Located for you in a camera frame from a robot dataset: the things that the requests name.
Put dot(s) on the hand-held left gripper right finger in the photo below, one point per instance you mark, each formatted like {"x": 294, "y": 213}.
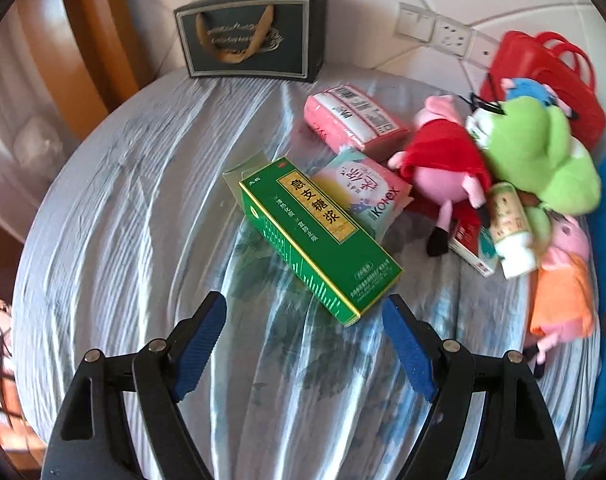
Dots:
{"x": 408, "y": 345}

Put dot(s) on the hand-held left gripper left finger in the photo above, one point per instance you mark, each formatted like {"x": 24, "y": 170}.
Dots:
{"x": 203, "y": 340}

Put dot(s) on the red and white medicine box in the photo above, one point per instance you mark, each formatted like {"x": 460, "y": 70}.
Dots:
{"x": 465, "y": 240}

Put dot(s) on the green medicine box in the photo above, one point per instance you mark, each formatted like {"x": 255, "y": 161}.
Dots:
{"x": 308, "y": 240}

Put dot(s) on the orange-dress pig plush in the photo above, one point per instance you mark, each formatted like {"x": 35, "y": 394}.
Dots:
{"x": 563, "y": 295}

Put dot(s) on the red-dress pig plush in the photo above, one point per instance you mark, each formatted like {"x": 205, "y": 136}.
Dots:
{"x": 443, "y": 155}

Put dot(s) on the green frog plush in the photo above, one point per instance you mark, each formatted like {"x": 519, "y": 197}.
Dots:
{"x": 533, "y": 150}

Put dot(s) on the blue-dress pig plush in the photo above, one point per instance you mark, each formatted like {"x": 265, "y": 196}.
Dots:
{"x": 525, "y": 89}

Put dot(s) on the grey printed cloth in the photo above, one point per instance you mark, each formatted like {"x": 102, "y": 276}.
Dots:
{"x": 133, "y": 210}

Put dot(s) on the pink sanitary pad packet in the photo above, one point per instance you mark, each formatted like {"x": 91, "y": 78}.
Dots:
{"x": 378, "y": 195}

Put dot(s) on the cream tube with white cap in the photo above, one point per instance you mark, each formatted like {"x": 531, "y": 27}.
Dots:
{"x": 508, "y": 220}

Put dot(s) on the pink tissue pack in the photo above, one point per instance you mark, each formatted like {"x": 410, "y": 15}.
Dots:
{"x": 333, "y": 120}

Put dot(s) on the sheer white curtain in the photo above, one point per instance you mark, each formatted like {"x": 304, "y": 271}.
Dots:
{"x": 13, "y": 110}

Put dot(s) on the red plastic case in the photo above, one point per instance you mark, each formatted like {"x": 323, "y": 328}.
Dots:
{"x": 543, "y": 70}

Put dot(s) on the dark gift box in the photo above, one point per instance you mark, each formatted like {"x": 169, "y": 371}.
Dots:
{"x": 293, "y": 45}

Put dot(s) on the white wall socket panel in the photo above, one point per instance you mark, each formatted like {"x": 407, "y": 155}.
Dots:
{"x": 453, "y": 35}

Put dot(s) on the wooden wall trim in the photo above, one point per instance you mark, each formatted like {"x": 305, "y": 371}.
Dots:
{"x": 98, "y": 35}

